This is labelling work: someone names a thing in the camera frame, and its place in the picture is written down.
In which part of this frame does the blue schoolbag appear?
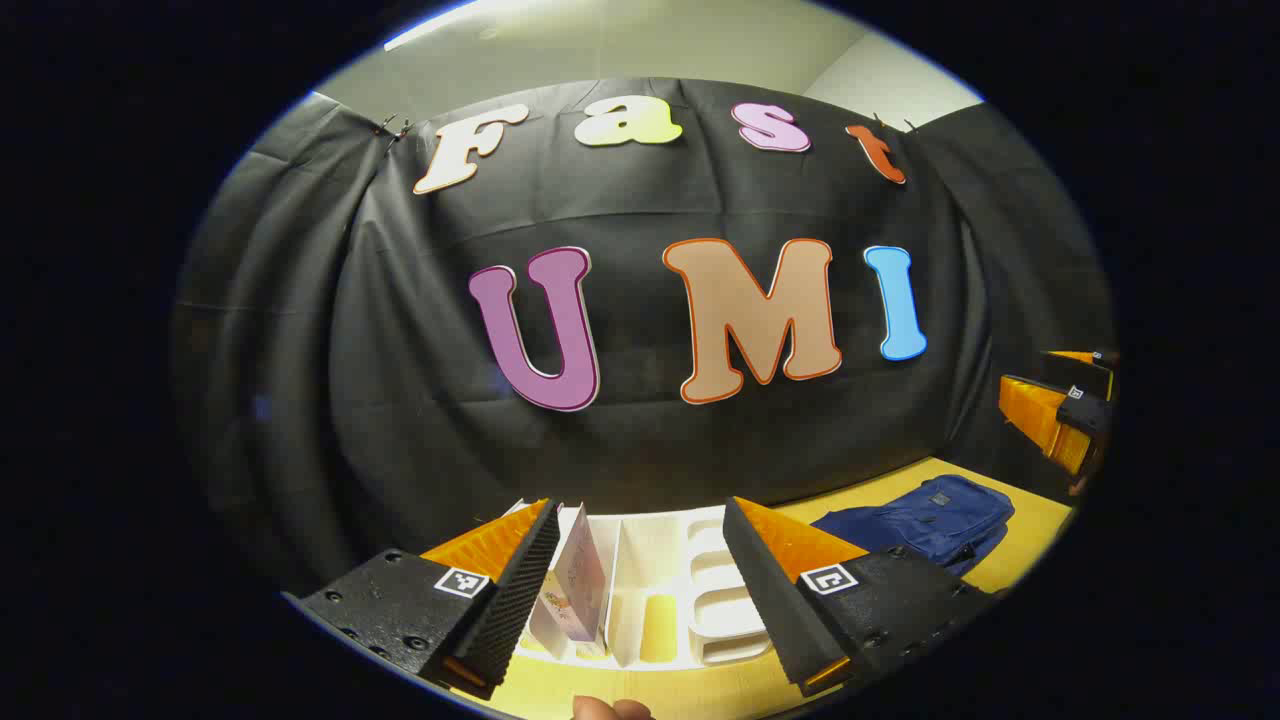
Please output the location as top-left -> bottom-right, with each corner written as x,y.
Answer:
810,475 -> 1016,579

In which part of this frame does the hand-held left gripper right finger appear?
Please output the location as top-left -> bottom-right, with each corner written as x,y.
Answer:
722,495 -> 999,699

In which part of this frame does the white bookshelf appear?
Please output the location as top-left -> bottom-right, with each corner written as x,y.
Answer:
505,498 -> 776,671

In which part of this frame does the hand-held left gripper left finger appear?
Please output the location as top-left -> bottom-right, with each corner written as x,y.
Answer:
298,497 -> 562,701

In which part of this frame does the pink book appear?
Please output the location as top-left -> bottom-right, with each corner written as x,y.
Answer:
528,503 -> 609,661

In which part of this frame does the black backdrop cloth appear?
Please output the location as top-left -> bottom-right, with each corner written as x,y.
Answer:
170,78 -> 1119,601

